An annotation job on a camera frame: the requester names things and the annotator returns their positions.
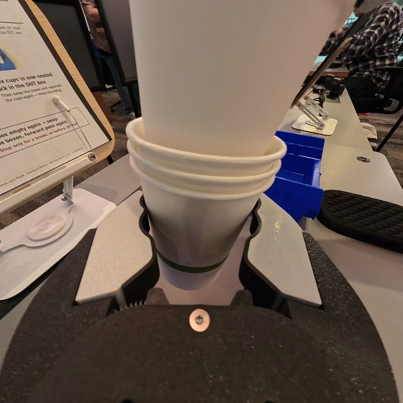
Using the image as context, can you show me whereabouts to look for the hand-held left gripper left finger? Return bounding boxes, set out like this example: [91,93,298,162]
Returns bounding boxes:
[75,194,159,309]

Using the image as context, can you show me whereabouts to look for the white paper cup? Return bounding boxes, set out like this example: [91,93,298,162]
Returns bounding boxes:
[129,0,357,158]

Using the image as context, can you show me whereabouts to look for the black textured pad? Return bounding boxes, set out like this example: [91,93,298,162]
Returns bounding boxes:
[317,189,403,254]

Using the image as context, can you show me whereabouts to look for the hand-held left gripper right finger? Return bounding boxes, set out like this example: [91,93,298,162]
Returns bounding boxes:
[239,192,323,309]

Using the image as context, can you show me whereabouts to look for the black framed panel on stand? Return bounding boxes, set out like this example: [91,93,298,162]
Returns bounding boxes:
[95,0,142,118]

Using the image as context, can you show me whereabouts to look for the pale cloth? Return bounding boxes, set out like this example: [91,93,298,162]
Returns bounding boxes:
[360,122,379,143]

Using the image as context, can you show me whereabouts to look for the wooden instruction board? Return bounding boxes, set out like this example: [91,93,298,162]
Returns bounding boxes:
[0,0,116,216]

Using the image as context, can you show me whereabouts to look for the stack of nested white cups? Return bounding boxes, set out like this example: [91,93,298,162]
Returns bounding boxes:
[125,118,288,291]

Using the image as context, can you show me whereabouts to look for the blue plastic bin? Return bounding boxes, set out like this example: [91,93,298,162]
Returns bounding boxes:
[265,130,326,223]

